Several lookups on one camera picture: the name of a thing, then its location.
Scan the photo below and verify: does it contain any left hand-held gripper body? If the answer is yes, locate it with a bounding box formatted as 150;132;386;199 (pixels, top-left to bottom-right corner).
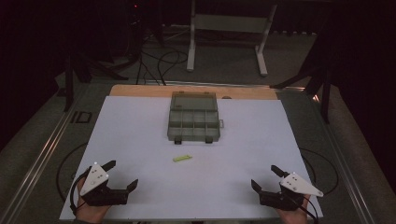
79;161;130;207

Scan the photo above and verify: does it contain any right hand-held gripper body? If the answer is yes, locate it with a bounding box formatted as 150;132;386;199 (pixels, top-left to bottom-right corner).
258;172;324;212

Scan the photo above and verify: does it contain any small green strip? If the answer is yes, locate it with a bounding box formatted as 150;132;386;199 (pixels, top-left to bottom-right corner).
172;154;193;163

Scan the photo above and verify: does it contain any clear grey compartment box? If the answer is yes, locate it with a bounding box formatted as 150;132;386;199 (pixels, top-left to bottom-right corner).
166;91;225;146

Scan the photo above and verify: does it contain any person's right hand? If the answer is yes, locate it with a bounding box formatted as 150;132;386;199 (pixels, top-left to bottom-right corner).
275;194;313;224

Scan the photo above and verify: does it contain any person's left hand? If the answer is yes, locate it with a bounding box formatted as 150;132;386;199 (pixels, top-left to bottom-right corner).
76;177;110;224

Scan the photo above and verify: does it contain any white table mat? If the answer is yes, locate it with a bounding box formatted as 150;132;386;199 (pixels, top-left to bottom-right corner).
58;95;324;221

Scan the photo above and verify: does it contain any black stand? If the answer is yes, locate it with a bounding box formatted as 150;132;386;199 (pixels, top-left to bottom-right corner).
63;46;129;113
270;60;333;125

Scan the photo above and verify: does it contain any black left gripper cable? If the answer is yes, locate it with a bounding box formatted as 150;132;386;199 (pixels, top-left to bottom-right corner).
55;142;92;217

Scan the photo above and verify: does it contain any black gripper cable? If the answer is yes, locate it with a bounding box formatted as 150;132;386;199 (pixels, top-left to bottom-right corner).
55;142;92;217
298;147;340;224

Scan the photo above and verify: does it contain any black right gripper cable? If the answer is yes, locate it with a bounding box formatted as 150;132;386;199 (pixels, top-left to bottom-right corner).
298;147;340;224

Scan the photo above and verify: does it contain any metal floor rail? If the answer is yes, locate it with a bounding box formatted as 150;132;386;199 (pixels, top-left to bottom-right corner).
0;83;90;224
306;90;376;224

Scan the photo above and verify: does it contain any black floor cable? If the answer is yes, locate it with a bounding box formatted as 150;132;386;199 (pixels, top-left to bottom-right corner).
156;49;190;86
135;50;163;86

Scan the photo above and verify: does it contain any white metal desk frame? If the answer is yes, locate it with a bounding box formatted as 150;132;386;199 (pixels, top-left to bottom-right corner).
186;0;278;77

